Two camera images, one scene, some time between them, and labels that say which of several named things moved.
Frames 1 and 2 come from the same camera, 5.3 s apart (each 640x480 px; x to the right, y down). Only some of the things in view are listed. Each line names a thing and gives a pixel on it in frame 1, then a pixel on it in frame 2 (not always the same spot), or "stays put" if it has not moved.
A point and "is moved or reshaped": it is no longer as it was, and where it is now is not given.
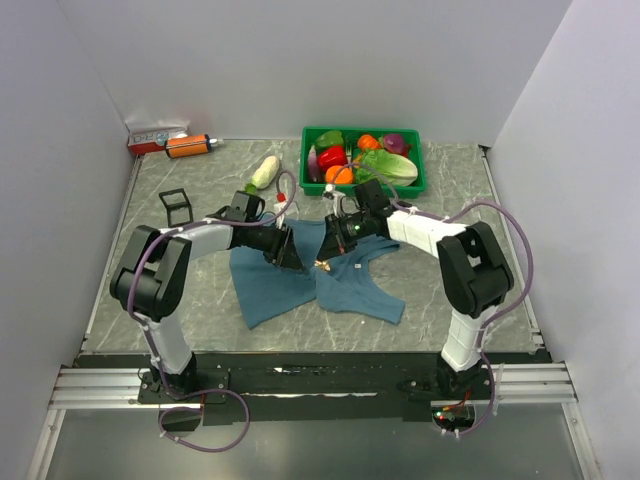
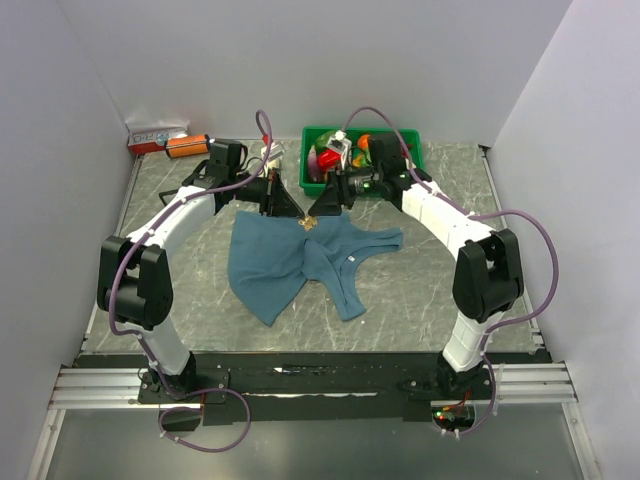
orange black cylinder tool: [189, 145] stays put
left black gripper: [283, 252] -> [275, 200]
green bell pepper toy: [329, 138] stays put
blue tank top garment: [359, 280] is moved or reshaped
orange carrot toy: [367, 141] stays put
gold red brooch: [322, 264] -> [309, 222]
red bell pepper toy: [332, 156] stays put
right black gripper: [335, 242] -> [336, 194]
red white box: [142, 138] stays put
